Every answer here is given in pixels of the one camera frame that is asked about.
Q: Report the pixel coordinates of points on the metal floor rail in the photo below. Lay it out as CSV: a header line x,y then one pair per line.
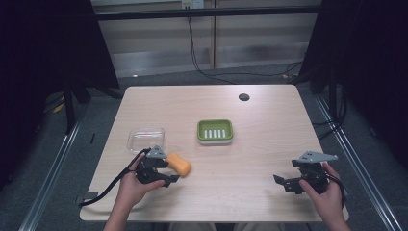
x,y
356,160
48,179

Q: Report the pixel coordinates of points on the white power outlet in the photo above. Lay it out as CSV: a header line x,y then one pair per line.
x,y
192,4

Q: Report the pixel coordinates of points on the black horizontal bar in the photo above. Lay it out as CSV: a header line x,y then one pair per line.
x,y
205,12

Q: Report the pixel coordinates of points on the orange soap bar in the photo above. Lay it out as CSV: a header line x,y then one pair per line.
x,y
179,164

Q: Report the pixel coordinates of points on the clear plastic container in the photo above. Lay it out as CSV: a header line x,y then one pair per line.
x,y
146,140

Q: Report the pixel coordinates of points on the person's left hand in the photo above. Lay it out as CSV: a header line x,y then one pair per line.
x,y
131,189

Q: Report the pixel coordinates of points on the green soap dish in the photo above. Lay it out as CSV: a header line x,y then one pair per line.
x,y
215,131

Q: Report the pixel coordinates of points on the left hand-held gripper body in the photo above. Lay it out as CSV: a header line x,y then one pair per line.
x,y
148,171

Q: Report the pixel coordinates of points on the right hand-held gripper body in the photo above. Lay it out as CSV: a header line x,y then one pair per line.
x,y
312,174

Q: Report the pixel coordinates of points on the black table grommet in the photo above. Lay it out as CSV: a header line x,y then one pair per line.
x,y
244,97

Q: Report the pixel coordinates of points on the person's right hand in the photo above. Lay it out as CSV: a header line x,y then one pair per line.
x,y
328,202

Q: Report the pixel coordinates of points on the black curtain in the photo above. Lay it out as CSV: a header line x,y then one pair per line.
x,y
38,64
369,64

